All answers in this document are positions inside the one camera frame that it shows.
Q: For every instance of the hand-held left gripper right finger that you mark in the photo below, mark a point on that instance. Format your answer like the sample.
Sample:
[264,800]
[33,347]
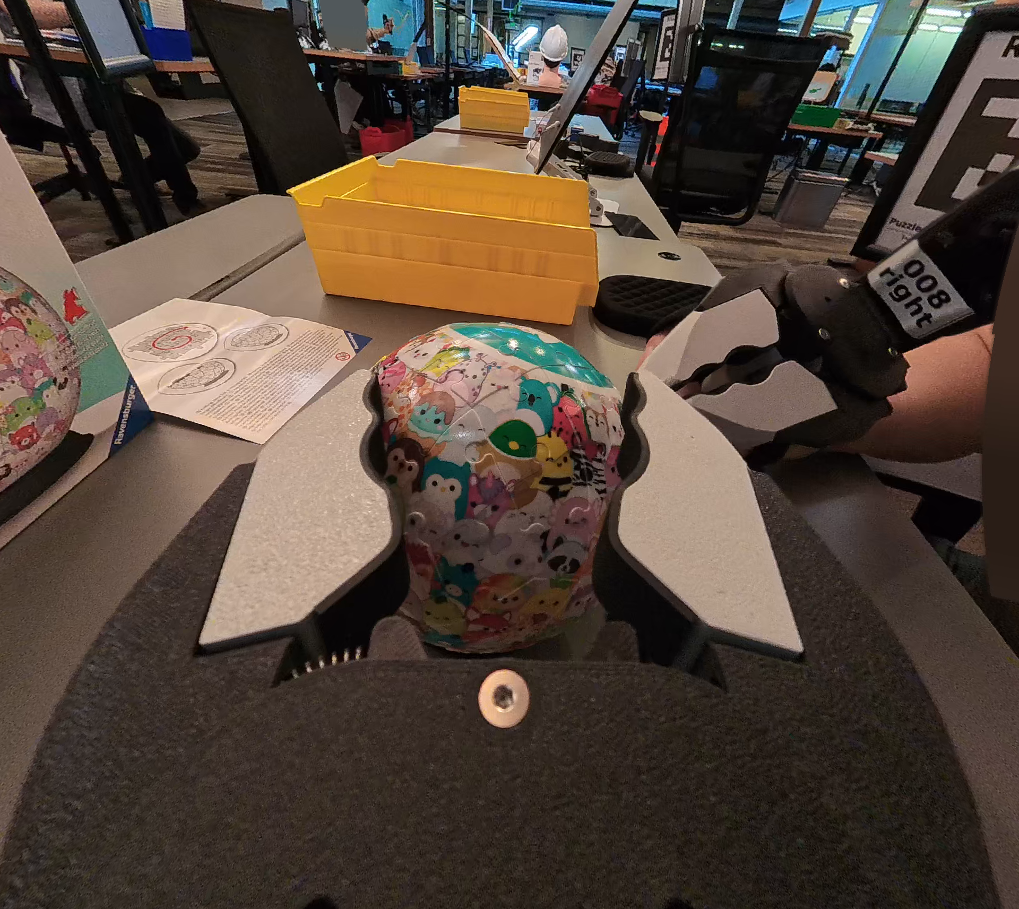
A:
[700,527]

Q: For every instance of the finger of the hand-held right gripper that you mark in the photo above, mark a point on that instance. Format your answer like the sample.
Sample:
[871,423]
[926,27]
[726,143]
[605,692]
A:
[732,328]
[784,403]

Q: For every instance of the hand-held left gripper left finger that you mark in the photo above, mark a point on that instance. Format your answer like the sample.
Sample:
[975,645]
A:
[310,511]

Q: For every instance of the colourful puzzle ball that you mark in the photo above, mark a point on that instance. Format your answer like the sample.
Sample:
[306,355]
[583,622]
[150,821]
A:
[493,495]

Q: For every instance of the yellow plastic bin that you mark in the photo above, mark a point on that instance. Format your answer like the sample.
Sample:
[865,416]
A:
[454,264]

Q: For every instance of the person's right forearm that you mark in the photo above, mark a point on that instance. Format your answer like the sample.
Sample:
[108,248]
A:
[939,407]

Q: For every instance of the puzzle ball cardboard box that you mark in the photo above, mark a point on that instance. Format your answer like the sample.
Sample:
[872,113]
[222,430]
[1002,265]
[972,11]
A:
[48,384]

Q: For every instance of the grey waste bin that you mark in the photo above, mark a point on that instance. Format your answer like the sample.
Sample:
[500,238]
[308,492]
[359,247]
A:
[810,199]

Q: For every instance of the dark flat plate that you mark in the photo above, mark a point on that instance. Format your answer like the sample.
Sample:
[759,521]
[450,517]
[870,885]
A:
[633,226]

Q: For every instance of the white instruction leaflet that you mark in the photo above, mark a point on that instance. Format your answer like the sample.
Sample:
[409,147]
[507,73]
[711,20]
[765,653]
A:
[239,368]

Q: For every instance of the black mesh office chair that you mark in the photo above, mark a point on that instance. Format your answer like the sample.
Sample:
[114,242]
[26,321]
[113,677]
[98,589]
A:
[732,121]

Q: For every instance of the black framed tag sign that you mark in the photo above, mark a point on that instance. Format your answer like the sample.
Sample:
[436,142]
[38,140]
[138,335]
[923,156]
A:
[955,129]

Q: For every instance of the thin black monitor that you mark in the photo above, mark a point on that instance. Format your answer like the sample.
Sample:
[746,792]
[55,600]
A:
[593,65]

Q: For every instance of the small distant yellow bin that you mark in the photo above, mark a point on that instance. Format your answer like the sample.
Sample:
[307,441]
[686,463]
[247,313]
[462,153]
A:
[493,107]

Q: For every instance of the white hard hat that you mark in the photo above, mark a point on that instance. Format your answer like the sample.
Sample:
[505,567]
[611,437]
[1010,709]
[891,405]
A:
[555,41]

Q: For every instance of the red bin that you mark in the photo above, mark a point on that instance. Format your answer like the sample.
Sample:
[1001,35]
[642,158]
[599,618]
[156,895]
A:
[386,138]

